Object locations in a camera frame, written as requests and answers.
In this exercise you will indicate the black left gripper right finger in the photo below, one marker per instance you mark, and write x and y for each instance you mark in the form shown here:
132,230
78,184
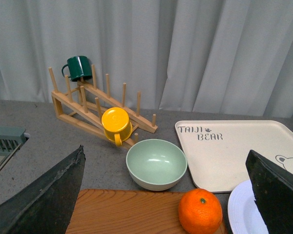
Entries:
273,191

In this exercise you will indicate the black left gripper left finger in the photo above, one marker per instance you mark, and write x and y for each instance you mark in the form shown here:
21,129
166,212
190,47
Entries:
46,205

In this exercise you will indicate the white round plate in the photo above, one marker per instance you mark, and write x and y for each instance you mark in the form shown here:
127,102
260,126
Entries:
244,216

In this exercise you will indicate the orange mandarin fruit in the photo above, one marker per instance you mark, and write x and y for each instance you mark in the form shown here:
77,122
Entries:
200,212

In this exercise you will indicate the brown wooden cutting board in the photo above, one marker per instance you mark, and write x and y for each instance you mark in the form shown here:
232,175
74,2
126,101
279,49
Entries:
125,212

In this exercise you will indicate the beige bear serving tray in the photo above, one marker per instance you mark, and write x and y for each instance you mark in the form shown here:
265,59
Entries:
216,150

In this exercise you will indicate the grey-green dish rack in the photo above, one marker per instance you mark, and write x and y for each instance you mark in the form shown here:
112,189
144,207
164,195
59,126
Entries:
11,140

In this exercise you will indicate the wooden peg drying rack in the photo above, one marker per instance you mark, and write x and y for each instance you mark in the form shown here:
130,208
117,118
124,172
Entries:
81,107

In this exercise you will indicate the yellow mug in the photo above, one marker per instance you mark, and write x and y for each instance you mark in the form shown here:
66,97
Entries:
117,125

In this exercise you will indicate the light green bowl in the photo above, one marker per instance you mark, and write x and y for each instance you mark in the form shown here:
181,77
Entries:
156,164

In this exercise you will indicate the grey curtain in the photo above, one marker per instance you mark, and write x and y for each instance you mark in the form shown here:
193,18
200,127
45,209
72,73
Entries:
212,56

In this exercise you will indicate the dark green mug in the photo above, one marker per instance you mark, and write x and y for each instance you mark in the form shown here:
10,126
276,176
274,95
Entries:
79,67

